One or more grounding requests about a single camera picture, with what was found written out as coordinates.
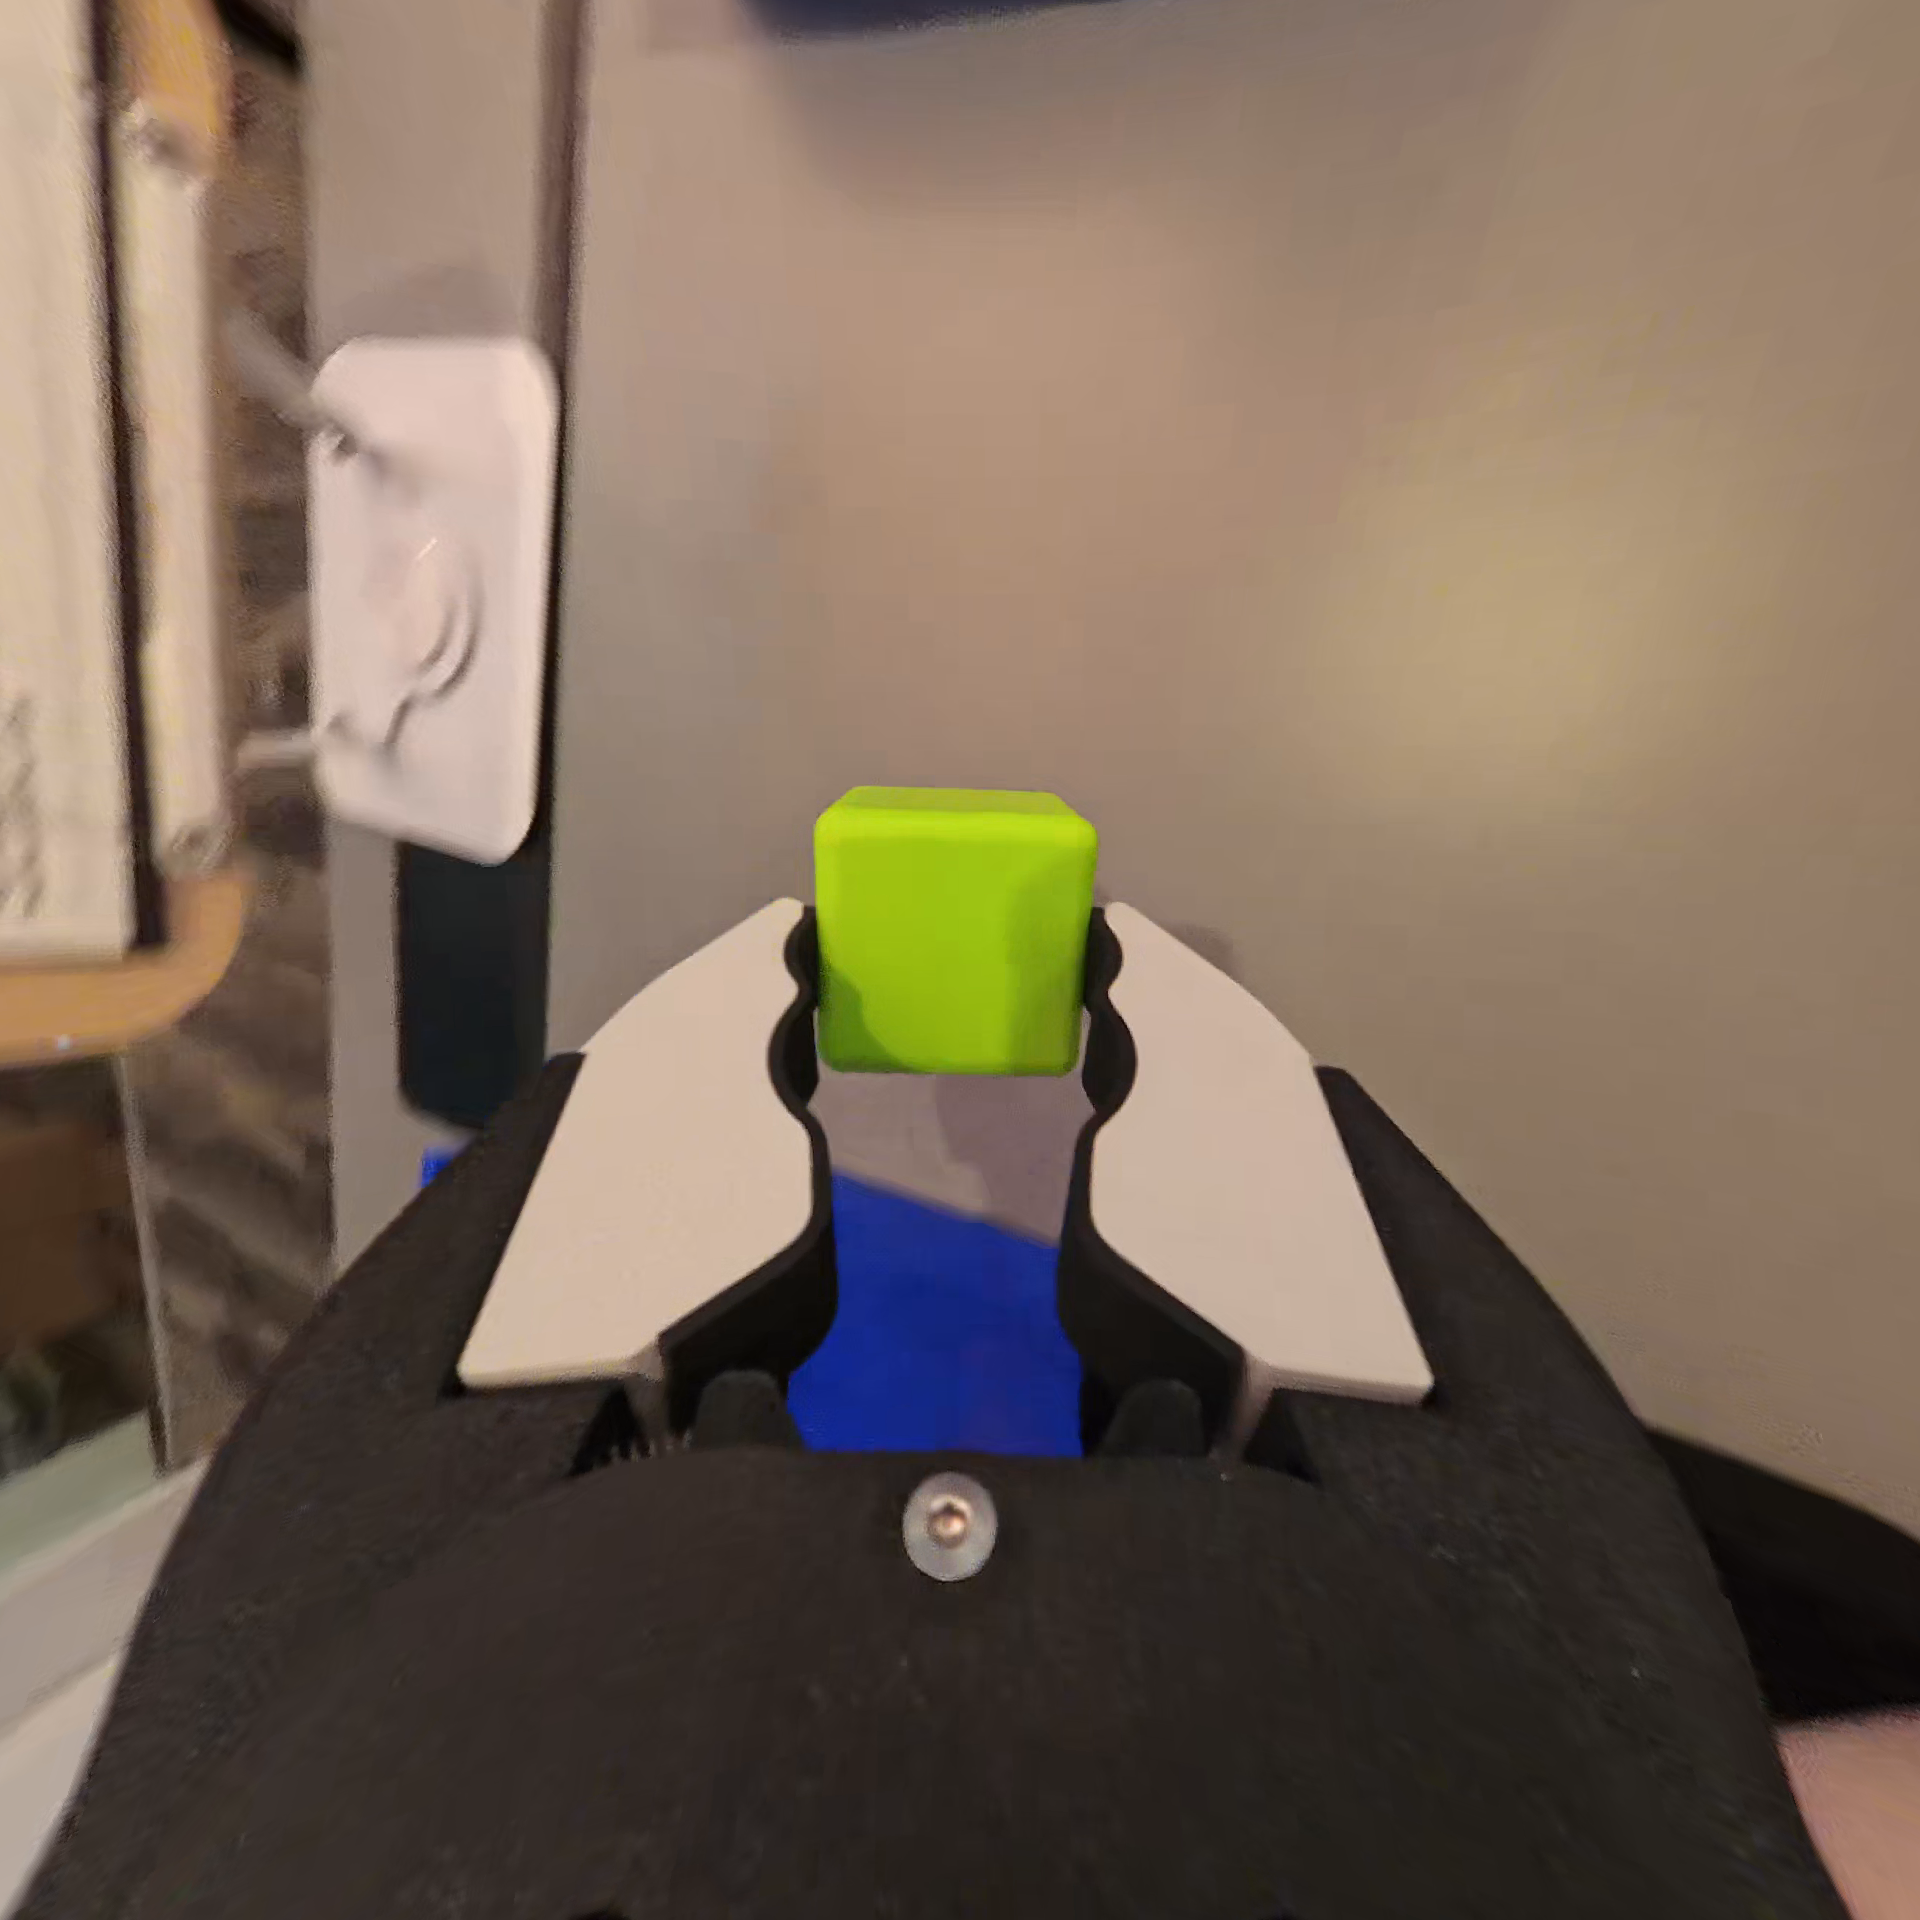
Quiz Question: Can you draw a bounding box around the white sign stand base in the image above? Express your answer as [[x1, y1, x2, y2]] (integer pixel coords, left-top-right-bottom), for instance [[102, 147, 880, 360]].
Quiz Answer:
[[285, 336, 567, 867]]

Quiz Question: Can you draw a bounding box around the black textured mat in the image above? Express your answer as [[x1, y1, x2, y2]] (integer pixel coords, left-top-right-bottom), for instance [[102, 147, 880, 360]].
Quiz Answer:
[[1649, 1426, 1920, 1729]]

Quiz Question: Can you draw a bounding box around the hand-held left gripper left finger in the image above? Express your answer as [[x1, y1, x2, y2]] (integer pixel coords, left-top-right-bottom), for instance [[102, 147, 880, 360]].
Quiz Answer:
[[456, 896, 840, 1442]]

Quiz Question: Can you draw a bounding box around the wooden instruction sign board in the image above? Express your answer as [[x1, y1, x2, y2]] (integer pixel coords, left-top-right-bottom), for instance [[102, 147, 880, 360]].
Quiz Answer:
[[0, 0, 256, 1068]]

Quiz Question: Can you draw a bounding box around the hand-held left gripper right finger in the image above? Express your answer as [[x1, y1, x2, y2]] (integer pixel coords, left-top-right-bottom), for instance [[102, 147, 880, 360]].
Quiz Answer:
[[1061, 901, 1434, 1450]]

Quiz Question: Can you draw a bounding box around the blue plastic bin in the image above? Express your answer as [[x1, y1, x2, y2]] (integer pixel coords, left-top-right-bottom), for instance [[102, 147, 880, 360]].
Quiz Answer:
[[421, 1140, 1088, 1462], [751, 0, 1126, 40]]

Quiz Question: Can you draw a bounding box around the green magnetic cube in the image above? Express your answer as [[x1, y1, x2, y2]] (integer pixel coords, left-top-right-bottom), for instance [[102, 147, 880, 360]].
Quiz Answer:
[[811, 787, 1099, 1077]]

